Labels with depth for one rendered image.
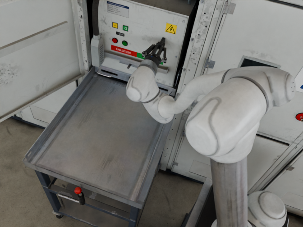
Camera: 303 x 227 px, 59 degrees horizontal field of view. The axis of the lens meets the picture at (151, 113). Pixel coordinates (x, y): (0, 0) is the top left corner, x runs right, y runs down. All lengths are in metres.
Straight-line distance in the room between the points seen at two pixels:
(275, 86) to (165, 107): 0.57
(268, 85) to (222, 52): 0.66
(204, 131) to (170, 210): 1.65
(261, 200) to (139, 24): 1.00
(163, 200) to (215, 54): 1.29
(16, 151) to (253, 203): 1.97
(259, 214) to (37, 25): 1.29
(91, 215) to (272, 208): 1.24
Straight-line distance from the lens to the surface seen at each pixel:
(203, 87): 0.87
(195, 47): 1.38
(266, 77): 0.73
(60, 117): 1.54
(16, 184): 2.39
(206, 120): 0.60
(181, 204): 2.24
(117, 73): 1.71
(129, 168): 1.36
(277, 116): 1.60
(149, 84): 1.14
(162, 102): 1.17
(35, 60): 1.56
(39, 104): 2.30
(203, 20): 1.31
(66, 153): 1.42
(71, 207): 2.02
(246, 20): 1.27
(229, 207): 0.86
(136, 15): 1.45
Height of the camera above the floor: 2.04
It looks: 49 degrees down
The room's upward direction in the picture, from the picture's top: 9 degrees clockwise
